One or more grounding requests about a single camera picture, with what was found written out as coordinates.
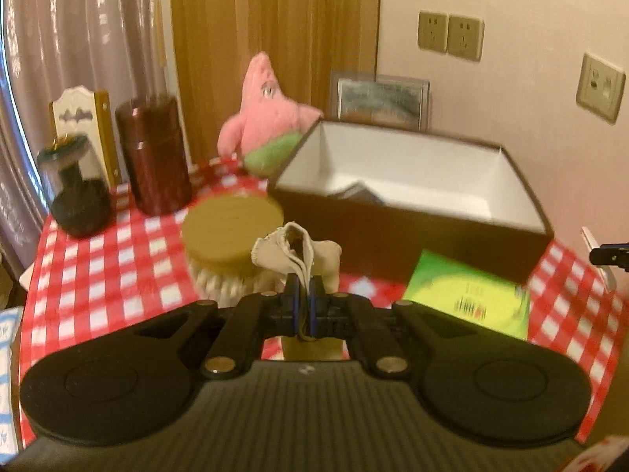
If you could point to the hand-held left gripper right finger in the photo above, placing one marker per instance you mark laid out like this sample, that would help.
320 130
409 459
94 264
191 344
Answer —
313 307

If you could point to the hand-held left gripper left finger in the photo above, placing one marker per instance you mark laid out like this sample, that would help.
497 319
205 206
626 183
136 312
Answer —
294 307

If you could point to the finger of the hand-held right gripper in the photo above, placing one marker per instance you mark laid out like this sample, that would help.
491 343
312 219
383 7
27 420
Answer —
612 255

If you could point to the beige sock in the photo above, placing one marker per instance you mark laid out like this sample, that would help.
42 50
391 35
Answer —
319 255

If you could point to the brown cardboard box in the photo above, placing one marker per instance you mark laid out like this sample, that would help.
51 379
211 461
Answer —
393 236

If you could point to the gold lid nut jar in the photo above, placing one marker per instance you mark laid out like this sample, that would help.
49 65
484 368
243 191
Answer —
231 226

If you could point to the dark cloth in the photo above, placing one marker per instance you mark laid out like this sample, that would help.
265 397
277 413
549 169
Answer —
361 192

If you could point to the green tissue pack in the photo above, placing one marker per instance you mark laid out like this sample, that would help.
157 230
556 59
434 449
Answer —
442 280

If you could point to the red white checked tablecloth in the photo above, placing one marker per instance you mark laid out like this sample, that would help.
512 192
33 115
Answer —
123 265

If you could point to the red white printed packet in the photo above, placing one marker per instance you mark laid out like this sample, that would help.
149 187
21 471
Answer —
599 455

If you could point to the pink starfish plush toy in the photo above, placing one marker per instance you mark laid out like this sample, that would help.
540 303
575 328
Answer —
265 108

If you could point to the dark red canister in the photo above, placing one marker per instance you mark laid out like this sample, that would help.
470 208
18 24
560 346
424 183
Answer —
157 157

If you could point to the black glass jar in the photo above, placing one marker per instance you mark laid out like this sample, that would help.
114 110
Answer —
78 206

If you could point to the brown curtain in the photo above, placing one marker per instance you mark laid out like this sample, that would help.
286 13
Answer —
275 19

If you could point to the white wooden holder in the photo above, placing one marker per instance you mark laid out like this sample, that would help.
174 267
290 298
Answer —
78 108

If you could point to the blue white patterned cloth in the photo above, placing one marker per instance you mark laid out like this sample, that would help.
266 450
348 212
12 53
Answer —
9 378

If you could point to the grey sheer curtain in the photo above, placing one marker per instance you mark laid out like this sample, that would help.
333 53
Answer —
73 34

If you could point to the beige wall socket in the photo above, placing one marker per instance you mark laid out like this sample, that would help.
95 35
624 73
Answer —
464 37
432 32
600 88

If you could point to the silver picture frame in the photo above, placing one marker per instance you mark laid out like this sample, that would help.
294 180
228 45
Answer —
378 98

